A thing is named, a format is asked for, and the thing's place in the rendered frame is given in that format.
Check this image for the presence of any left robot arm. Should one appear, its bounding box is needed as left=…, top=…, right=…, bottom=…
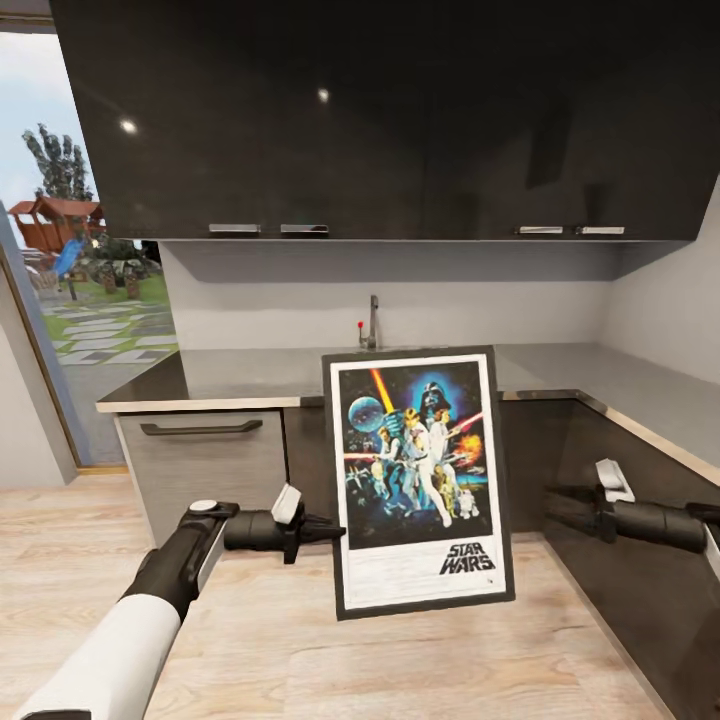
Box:
left=11, top=484, right=347, bottom=720

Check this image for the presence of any poster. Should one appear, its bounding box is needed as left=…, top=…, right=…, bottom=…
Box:
left=321, top=345, right=516, bottom=621

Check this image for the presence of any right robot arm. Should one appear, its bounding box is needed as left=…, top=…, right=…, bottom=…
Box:
left=542, top=459, right=720, bottom=584

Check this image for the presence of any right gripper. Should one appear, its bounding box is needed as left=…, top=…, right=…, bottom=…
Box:
left=542, top=484, right=667, bottom=545

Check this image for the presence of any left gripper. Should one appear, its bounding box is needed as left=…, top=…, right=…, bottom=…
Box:
left=249, top=501, right=347, bottom=565

